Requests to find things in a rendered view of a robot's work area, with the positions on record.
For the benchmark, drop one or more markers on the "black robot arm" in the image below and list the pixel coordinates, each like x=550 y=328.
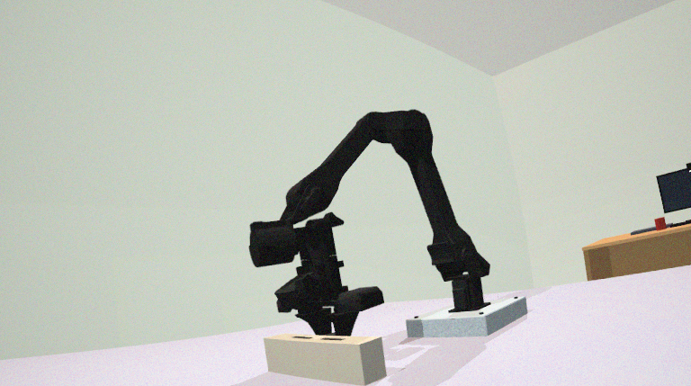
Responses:
x=452 y=251

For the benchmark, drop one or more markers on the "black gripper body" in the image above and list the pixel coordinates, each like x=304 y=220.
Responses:
x=360 y=299

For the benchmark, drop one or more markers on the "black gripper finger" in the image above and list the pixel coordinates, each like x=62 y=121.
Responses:
x=319 y=323
x=343 y=322

